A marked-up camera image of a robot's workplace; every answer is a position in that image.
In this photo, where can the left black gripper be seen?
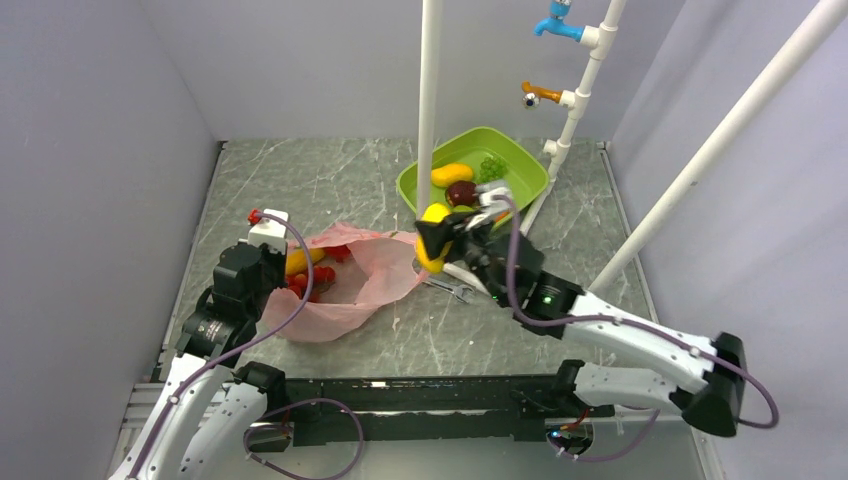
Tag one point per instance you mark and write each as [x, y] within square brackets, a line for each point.
[280, 259]

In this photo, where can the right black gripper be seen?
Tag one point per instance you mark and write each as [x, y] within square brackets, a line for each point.
[437, 235]

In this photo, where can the yellow fake banana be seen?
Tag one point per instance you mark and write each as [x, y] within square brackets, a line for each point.
[434, 231]

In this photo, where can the pink plastic bag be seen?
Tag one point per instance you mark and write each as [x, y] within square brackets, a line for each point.
[362, 271]

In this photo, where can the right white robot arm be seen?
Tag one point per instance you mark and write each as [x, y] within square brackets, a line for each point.
[694, 376]

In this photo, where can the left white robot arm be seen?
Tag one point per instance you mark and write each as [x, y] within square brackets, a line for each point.
[221, 326]

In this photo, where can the dark red fake apple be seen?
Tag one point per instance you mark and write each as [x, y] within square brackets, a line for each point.
[461, 193]

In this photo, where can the yellow fake fruit in bag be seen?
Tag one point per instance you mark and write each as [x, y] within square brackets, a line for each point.
[298, 260]

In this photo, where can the yellow fake mango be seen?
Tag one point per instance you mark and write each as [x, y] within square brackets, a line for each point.
[451, 173]

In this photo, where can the orange fake persimmon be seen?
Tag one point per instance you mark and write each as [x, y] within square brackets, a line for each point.
[501, 219]

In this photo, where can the green fake grapes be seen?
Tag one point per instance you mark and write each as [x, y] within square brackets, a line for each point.
[491, 169]

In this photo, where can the silver open-end wrench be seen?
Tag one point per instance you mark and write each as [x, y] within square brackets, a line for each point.
[461, 292]

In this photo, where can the green plastic tray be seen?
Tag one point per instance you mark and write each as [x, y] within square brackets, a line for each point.
[526, 177]

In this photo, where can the orange plastic faucet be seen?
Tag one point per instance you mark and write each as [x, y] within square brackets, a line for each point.
[535, 95]

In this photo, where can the blue plastic faucet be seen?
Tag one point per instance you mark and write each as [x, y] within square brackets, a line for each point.
[555, 23]

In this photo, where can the white diagonal pole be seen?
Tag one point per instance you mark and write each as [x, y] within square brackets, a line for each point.
[813, 30]

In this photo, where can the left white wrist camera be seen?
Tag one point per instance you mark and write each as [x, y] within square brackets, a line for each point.
[265, 229]

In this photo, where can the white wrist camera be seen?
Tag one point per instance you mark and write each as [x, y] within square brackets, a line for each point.
[265, 229]
[495, 199]

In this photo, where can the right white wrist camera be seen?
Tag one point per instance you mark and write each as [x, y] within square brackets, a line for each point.
[495, 199]

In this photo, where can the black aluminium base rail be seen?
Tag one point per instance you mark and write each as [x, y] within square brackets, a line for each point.
[521, 407]

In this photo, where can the white PVC pipe frame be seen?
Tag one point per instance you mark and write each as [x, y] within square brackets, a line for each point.
[597, 39]

